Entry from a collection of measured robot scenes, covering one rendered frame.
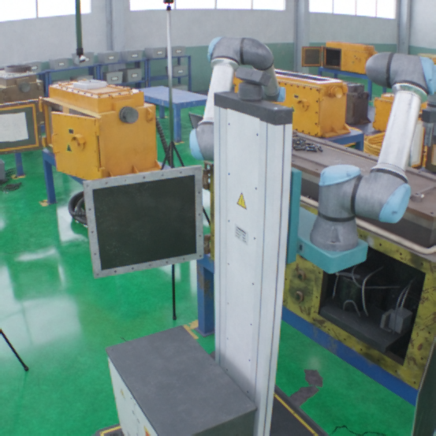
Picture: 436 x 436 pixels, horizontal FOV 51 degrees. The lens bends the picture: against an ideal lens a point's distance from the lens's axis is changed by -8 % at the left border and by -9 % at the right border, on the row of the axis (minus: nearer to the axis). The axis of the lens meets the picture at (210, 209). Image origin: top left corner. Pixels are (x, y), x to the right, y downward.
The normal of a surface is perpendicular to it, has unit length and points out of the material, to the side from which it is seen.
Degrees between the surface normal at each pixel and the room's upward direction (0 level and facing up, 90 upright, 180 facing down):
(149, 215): 90
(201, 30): 90
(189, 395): 0
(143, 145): 90
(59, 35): 90
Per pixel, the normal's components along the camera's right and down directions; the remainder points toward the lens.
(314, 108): -0.80, 0.24
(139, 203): 0.37, 0.36
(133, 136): 0.61, 0.30
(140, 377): -0.01, -0.92
